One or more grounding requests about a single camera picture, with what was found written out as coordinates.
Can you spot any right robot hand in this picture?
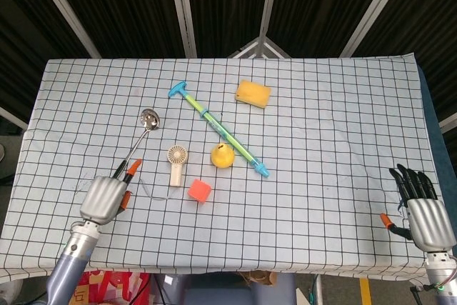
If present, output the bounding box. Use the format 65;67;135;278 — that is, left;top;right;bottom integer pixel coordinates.
380;164;457;253

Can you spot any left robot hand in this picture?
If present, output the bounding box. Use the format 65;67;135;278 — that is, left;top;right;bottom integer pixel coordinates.
79;158;143;226

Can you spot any small white handheld fan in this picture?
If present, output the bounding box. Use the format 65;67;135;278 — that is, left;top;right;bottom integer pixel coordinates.
137;144;189;201

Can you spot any red patterned bag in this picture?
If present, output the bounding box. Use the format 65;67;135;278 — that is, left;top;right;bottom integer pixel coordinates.
69;271;151;305

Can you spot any stainless steel ladle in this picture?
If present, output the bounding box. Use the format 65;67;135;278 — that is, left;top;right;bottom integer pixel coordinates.
113;108;161;179

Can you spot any orange cube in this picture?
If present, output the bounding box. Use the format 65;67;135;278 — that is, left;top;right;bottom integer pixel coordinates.
187;179;212;205

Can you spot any yellow toy pear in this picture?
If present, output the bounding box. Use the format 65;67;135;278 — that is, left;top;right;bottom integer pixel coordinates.
210;143;236;169

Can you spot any white black checkered tablecloth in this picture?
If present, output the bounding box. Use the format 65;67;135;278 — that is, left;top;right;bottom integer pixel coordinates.
0;55;457;283

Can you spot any blue green water squirter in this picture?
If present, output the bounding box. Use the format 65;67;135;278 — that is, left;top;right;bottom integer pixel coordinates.
168;80;271;179

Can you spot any blue chair seat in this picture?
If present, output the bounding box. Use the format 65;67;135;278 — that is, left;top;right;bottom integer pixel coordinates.
184;272;297;305

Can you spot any brown cardboard piece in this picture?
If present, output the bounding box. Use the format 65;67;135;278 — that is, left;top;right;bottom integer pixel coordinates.
238;270;278;285

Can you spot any yellow sponge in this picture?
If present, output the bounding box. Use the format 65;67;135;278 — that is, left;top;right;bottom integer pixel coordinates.
234;79;272;110

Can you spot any white partition rail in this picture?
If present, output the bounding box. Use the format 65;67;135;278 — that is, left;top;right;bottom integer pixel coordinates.
438;112;457;134
0;106;29;131

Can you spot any white triangular frame foot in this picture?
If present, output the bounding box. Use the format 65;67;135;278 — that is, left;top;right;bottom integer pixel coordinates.
227;36;292;59

